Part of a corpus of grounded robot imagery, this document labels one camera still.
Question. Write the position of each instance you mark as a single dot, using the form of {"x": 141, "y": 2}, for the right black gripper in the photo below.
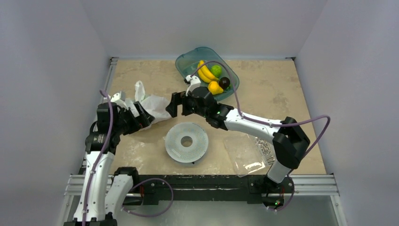
{"x": 182, "y": 105}

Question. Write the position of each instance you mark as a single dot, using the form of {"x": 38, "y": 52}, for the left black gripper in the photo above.
{"x": 143, "y": 120}

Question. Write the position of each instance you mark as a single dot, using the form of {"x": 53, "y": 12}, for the white plastic bag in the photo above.
{"x": 154, "y": 105}

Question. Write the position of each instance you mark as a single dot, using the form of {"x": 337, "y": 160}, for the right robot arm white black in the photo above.
{"x": 288, "y": 139}

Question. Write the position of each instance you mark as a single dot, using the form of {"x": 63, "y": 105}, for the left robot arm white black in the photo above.
{"x": 100, "y": 202}

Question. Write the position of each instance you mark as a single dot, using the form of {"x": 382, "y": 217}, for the yellow fake banana bunch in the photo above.
{"x": 204, "y": 73}

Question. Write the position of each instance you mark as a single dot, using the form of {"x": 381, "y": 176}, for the yellow fake pear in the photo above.
{"x": 215, "y": 88}

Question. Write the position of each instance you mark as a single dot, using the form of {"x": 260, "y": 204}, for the green fake lime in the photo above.
{"x": 216, "y": 70}

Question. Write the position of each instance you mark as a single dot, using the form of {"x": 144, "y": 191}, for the dark purple fake plum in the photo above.
{"x": 224, "y": 83}

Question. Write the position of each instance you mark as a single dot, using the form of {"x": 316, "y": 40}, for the teal plastic tray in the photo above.
{"x": 187, "y": 63}

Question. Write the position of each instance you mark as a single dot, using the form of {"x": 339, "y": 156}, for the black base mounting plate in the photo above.
{"x": 251, "y": 189}

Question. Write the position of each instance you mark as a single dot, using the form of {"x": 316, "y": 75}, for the clear plastic screw box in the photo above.
{"x": 249, "y": 154}

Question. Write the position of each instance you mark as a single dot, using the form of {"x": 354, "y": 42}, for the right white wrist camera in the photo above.
{"x": 193, "y": 82}

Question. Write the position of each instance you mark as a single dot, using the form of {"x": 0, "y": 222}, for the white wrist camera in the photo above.
{"x": 127, "y": 103}
{"x": 193, "y": 82}

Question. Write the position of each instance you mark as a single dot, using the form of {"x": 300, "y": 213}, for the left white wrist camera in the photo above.
{"x": 127, "y": 103}

